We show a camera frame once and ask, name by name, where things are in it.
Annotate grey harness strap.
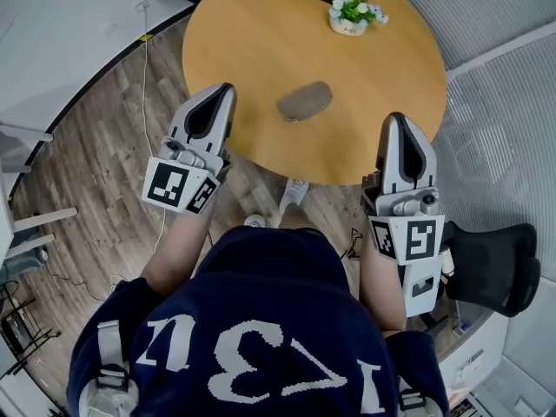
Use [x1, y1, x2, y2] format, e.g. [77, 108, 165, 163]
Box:
[77, 319, 139, 417]
[396, 375, 440, 417]

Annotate black mesh office chair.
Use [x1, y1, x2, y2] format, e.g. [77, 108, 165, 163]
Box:
[438, 221, 543, 319]

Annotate white cable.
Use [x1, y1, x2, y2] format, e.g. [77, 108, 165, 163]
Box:
[109, 0, 169, 293]

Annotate black floor cable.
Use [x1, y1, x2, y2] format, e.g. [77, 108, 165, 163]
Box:
[42, 256, 112, 304]

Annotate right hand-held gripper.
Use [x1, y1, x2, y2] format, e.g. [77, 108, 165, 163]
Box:
[361, 112, 453, 319]

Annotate navy printed shirt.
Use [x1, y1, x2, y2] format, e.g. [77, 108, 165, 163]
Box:
[66, 225, 452, 417]

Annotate white cabinet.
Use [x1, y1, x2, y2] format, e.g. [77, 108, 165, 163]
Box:
[434, 306, 556, 417]

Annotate grey-brown glasses case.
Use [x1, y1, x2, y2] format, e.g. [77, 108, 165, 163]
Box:
[275, 80, 335, 125]

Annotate person's left forearm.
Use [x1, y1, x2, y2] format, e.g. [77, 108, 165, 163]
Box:
[139, 206, 219, 295]

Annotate potted white flower plant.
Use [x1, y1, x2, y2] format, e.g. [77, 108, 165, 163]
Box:
[328, 0, 389, 37]

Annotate person's leg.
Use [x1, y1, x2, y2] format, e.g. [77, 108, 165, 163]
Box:
[277, 204, 307, 231]

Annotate person's right forearm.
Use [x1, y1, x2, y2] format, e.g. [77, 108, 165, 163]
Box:
[357, 231, 406, 339]

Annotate white desk frame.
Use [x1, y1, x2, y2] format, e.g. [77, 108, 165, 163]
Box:
[0, 121, 80, 262]

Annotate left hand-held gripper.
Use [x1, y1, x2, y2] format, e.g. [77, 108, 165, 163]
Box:
[141, 83, 238, 216]

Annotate black wire rack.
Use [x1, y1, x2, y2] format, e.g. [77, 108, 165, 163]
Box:
[0, 279, 63, 380]

